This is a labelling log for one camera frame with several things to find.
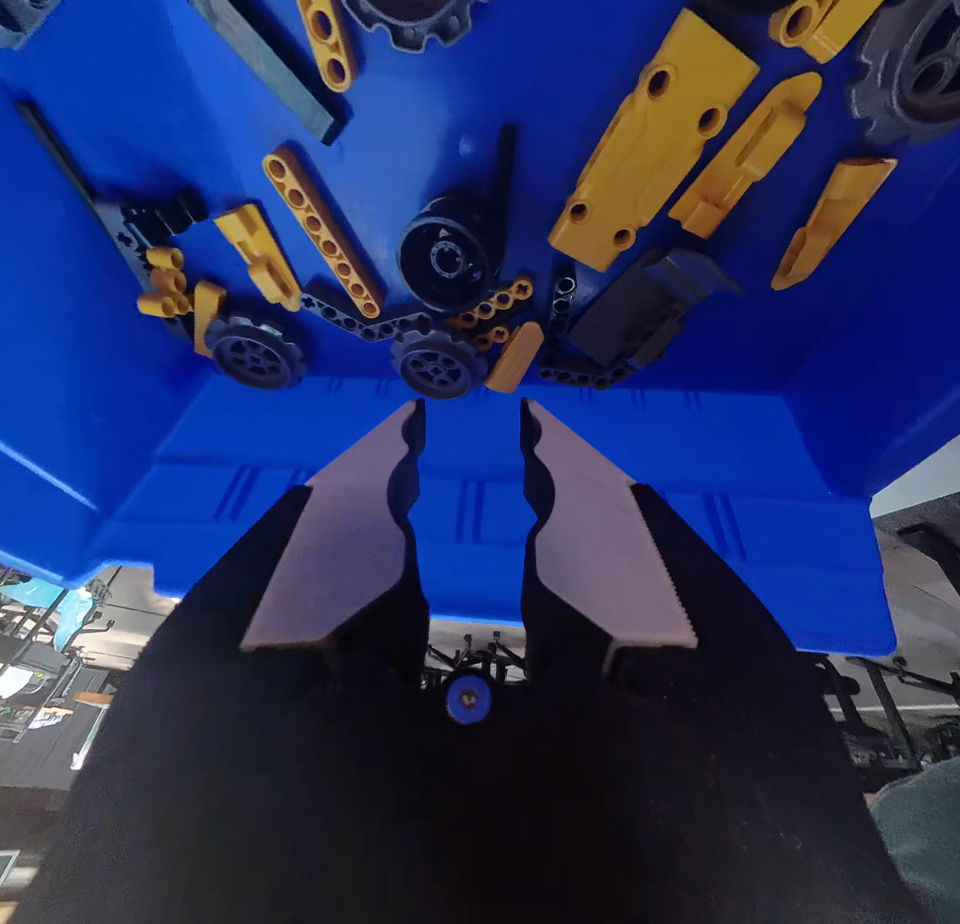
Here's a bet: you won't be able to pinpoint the person's green sweatshirt torso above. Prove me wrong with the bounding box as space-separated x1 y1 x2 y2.
868 758 960 924

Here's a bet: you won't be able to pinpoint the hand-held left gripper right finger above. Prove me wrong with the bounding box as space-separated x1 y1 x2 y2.
519 398 700 651

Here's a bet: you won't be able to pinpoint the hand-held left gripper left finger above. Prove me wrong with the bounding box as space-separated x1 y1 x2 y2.
238 399 429 653

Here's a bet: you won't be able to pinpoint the blue plastic storage bin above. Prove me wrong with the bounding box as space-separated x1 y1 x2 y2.
0 0 960 657

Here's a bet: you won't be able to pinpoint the assorted lego parts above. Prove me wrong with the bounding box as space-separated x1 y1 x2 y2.
0 0 960 402

